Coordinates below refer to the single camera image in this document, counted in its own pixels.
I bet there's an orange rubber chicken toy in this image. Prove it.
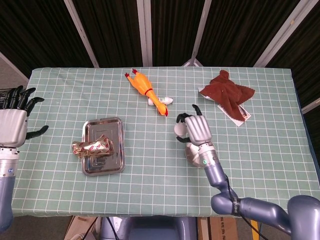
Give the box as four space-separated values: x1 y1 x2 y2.
124 69 169 117

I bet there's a white printed card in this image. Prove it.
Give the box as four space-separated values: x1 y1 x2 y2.
217 103 252 128

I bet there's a crinkled snack wrapper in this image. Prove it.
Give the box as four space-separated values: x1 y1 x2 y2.
72 133 116 160

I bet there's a plain cardboard box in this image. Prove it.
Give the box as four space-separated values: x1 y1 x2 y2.
64 216 101 240

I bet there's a printed cardboard box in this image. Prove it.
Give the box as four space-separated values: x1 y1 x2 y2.
197 216 238 240

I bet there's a white frame post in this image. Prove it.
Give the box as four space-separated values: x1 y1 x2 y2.
63 0 100 68
253 0 315 68
182 0 213 67
301 97 320 115
136 0 153 67

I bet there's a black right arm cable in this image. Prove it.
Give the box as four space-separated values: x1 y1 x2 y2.
223 174 269 240

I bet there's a rectangular steel tray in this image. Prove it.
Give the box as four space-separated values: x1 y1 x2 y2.
81 116 126 177

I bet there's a blue-grey robot torso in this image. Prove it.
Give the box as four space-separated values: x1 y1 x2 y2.
99 216 198 240

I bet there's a brown towel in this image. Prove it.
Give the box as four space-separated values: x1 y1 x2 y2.
201 69 256 122

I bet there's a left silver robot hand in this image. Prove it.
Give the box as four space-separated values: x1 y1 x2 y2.
0 85 50 148

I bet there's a small white cylinder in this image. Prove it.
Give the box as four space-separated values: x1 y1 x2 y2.
174 121 189 138

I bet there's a black curtain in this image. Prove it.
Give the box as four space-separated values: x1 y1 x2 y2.
0 0 320 113

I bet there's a round steel plate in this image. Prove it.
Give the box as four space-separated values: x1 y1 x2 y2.
184 142 205 168

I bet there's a green checkered tablecloth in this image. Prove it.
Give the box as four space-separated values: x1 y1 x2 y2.
0 66 320 221

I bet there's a small white bottle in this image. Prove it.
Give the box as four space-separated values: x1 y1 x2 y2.
147 95 174 106

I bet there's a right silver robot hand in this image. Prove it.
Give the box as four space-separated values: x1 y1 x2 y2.
175 104 213 146

